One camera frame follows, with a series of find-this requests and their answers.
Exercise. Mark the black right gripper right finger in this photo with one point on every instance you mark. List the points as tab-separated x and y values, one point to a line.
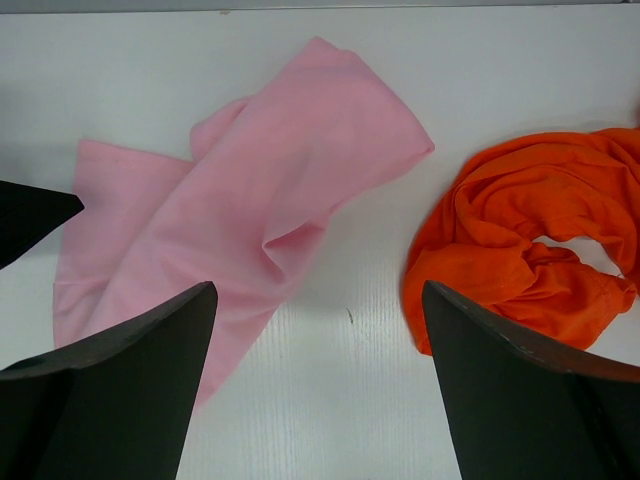
521	405

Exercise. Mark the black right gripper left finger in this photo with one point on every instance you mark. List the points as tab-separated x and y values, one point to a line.
115	405

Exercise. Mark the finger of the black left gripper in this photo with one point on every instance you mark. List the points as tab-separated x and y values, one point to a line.
29	214

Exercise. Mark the pink t shirt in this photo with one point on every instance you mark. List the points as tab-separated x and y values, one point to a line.
247	212

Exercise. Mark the orange t shirt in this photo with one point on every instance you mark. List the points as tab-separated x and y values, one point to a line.
542	229

